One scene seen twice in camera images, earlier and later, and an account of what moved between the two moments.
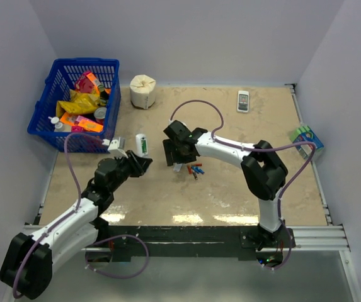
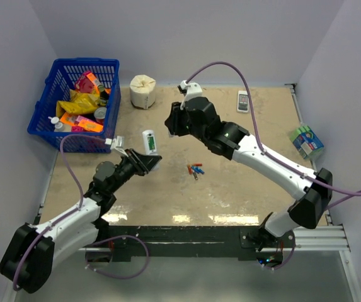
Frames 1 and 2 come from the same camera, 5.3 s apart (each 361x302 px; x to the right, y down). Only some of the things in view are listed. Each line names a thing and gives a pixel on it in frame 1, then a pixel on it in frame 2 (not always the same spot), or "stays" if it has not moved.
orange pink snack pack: x=79 y=124 stays
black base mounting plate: x=191 y=244 stays
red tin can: x=99 y=114 stays
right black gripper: x=169 y=147 -> x=173 y=122
